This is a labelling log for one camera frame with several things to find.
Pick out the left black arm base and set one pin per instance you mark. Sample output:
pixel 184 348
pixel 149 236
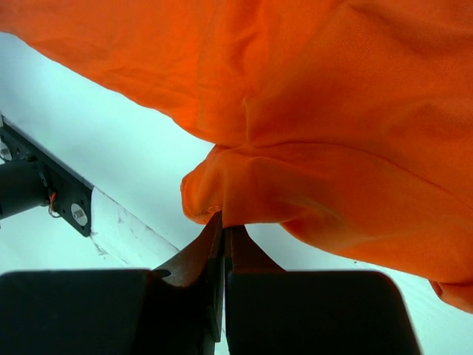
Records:
pixel 70 196

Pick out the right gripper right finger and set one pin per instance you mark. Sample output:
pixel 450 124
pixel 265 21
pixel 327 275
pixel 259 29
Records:
pixel 273 311

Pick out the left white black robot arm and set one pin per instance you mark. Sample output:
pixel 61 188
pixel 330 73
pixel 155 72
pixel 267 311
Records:
pixel 23 187

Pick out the orange t shirt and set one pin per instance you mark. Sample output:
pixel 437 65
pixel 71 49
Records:
pixel 349 123

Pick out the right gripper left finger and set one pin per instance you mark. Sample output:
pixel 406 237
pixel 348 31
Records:
pixel 173 309

